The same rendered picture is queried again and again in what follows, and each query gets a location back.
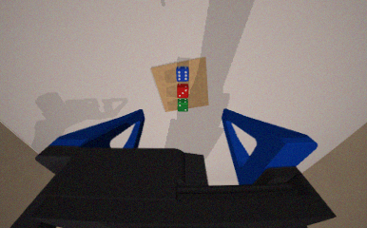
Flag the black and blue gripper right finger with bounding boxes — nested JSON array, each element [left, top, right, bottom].
[[222, 108, 318, 185]]

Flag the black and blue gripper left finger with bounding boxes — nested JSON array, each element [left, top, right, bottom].
[[50, 109, 145, 148]]

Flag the red die with white pips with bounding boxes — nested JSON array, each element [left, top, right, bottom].
[[177, 84, 188, 98]]

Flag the tan flat mat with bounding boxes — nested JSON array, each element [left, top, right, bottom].
[[151, 57, 208, 112]]

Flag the green dice with white pips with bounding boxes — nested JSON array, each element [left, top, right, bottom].
[[178, 99, 188, 112]]

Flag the blue die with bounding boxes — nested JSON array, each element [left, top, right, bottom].
[[176, 66, 189, 82]]

